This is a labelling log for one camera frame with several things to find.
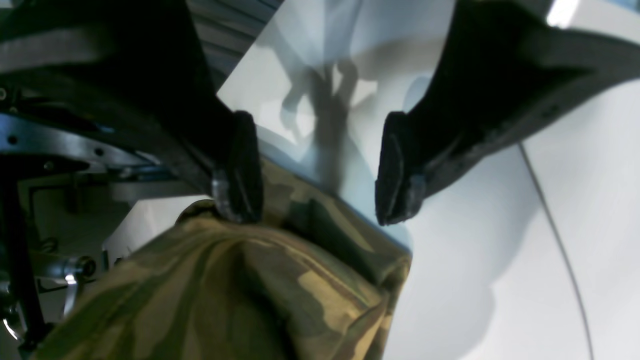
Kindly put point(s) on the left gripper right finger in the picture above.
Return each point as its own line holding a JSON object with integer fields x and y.
{"x": 509, "y": 68}

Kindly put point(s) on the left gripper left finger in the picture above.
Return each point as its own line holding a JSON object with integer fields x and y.
{"x": 137, "y": 66}

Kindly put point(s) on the camouflage T-shirt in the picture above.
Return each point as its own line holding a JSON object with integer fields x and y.
{"x": 312, "y": 281}

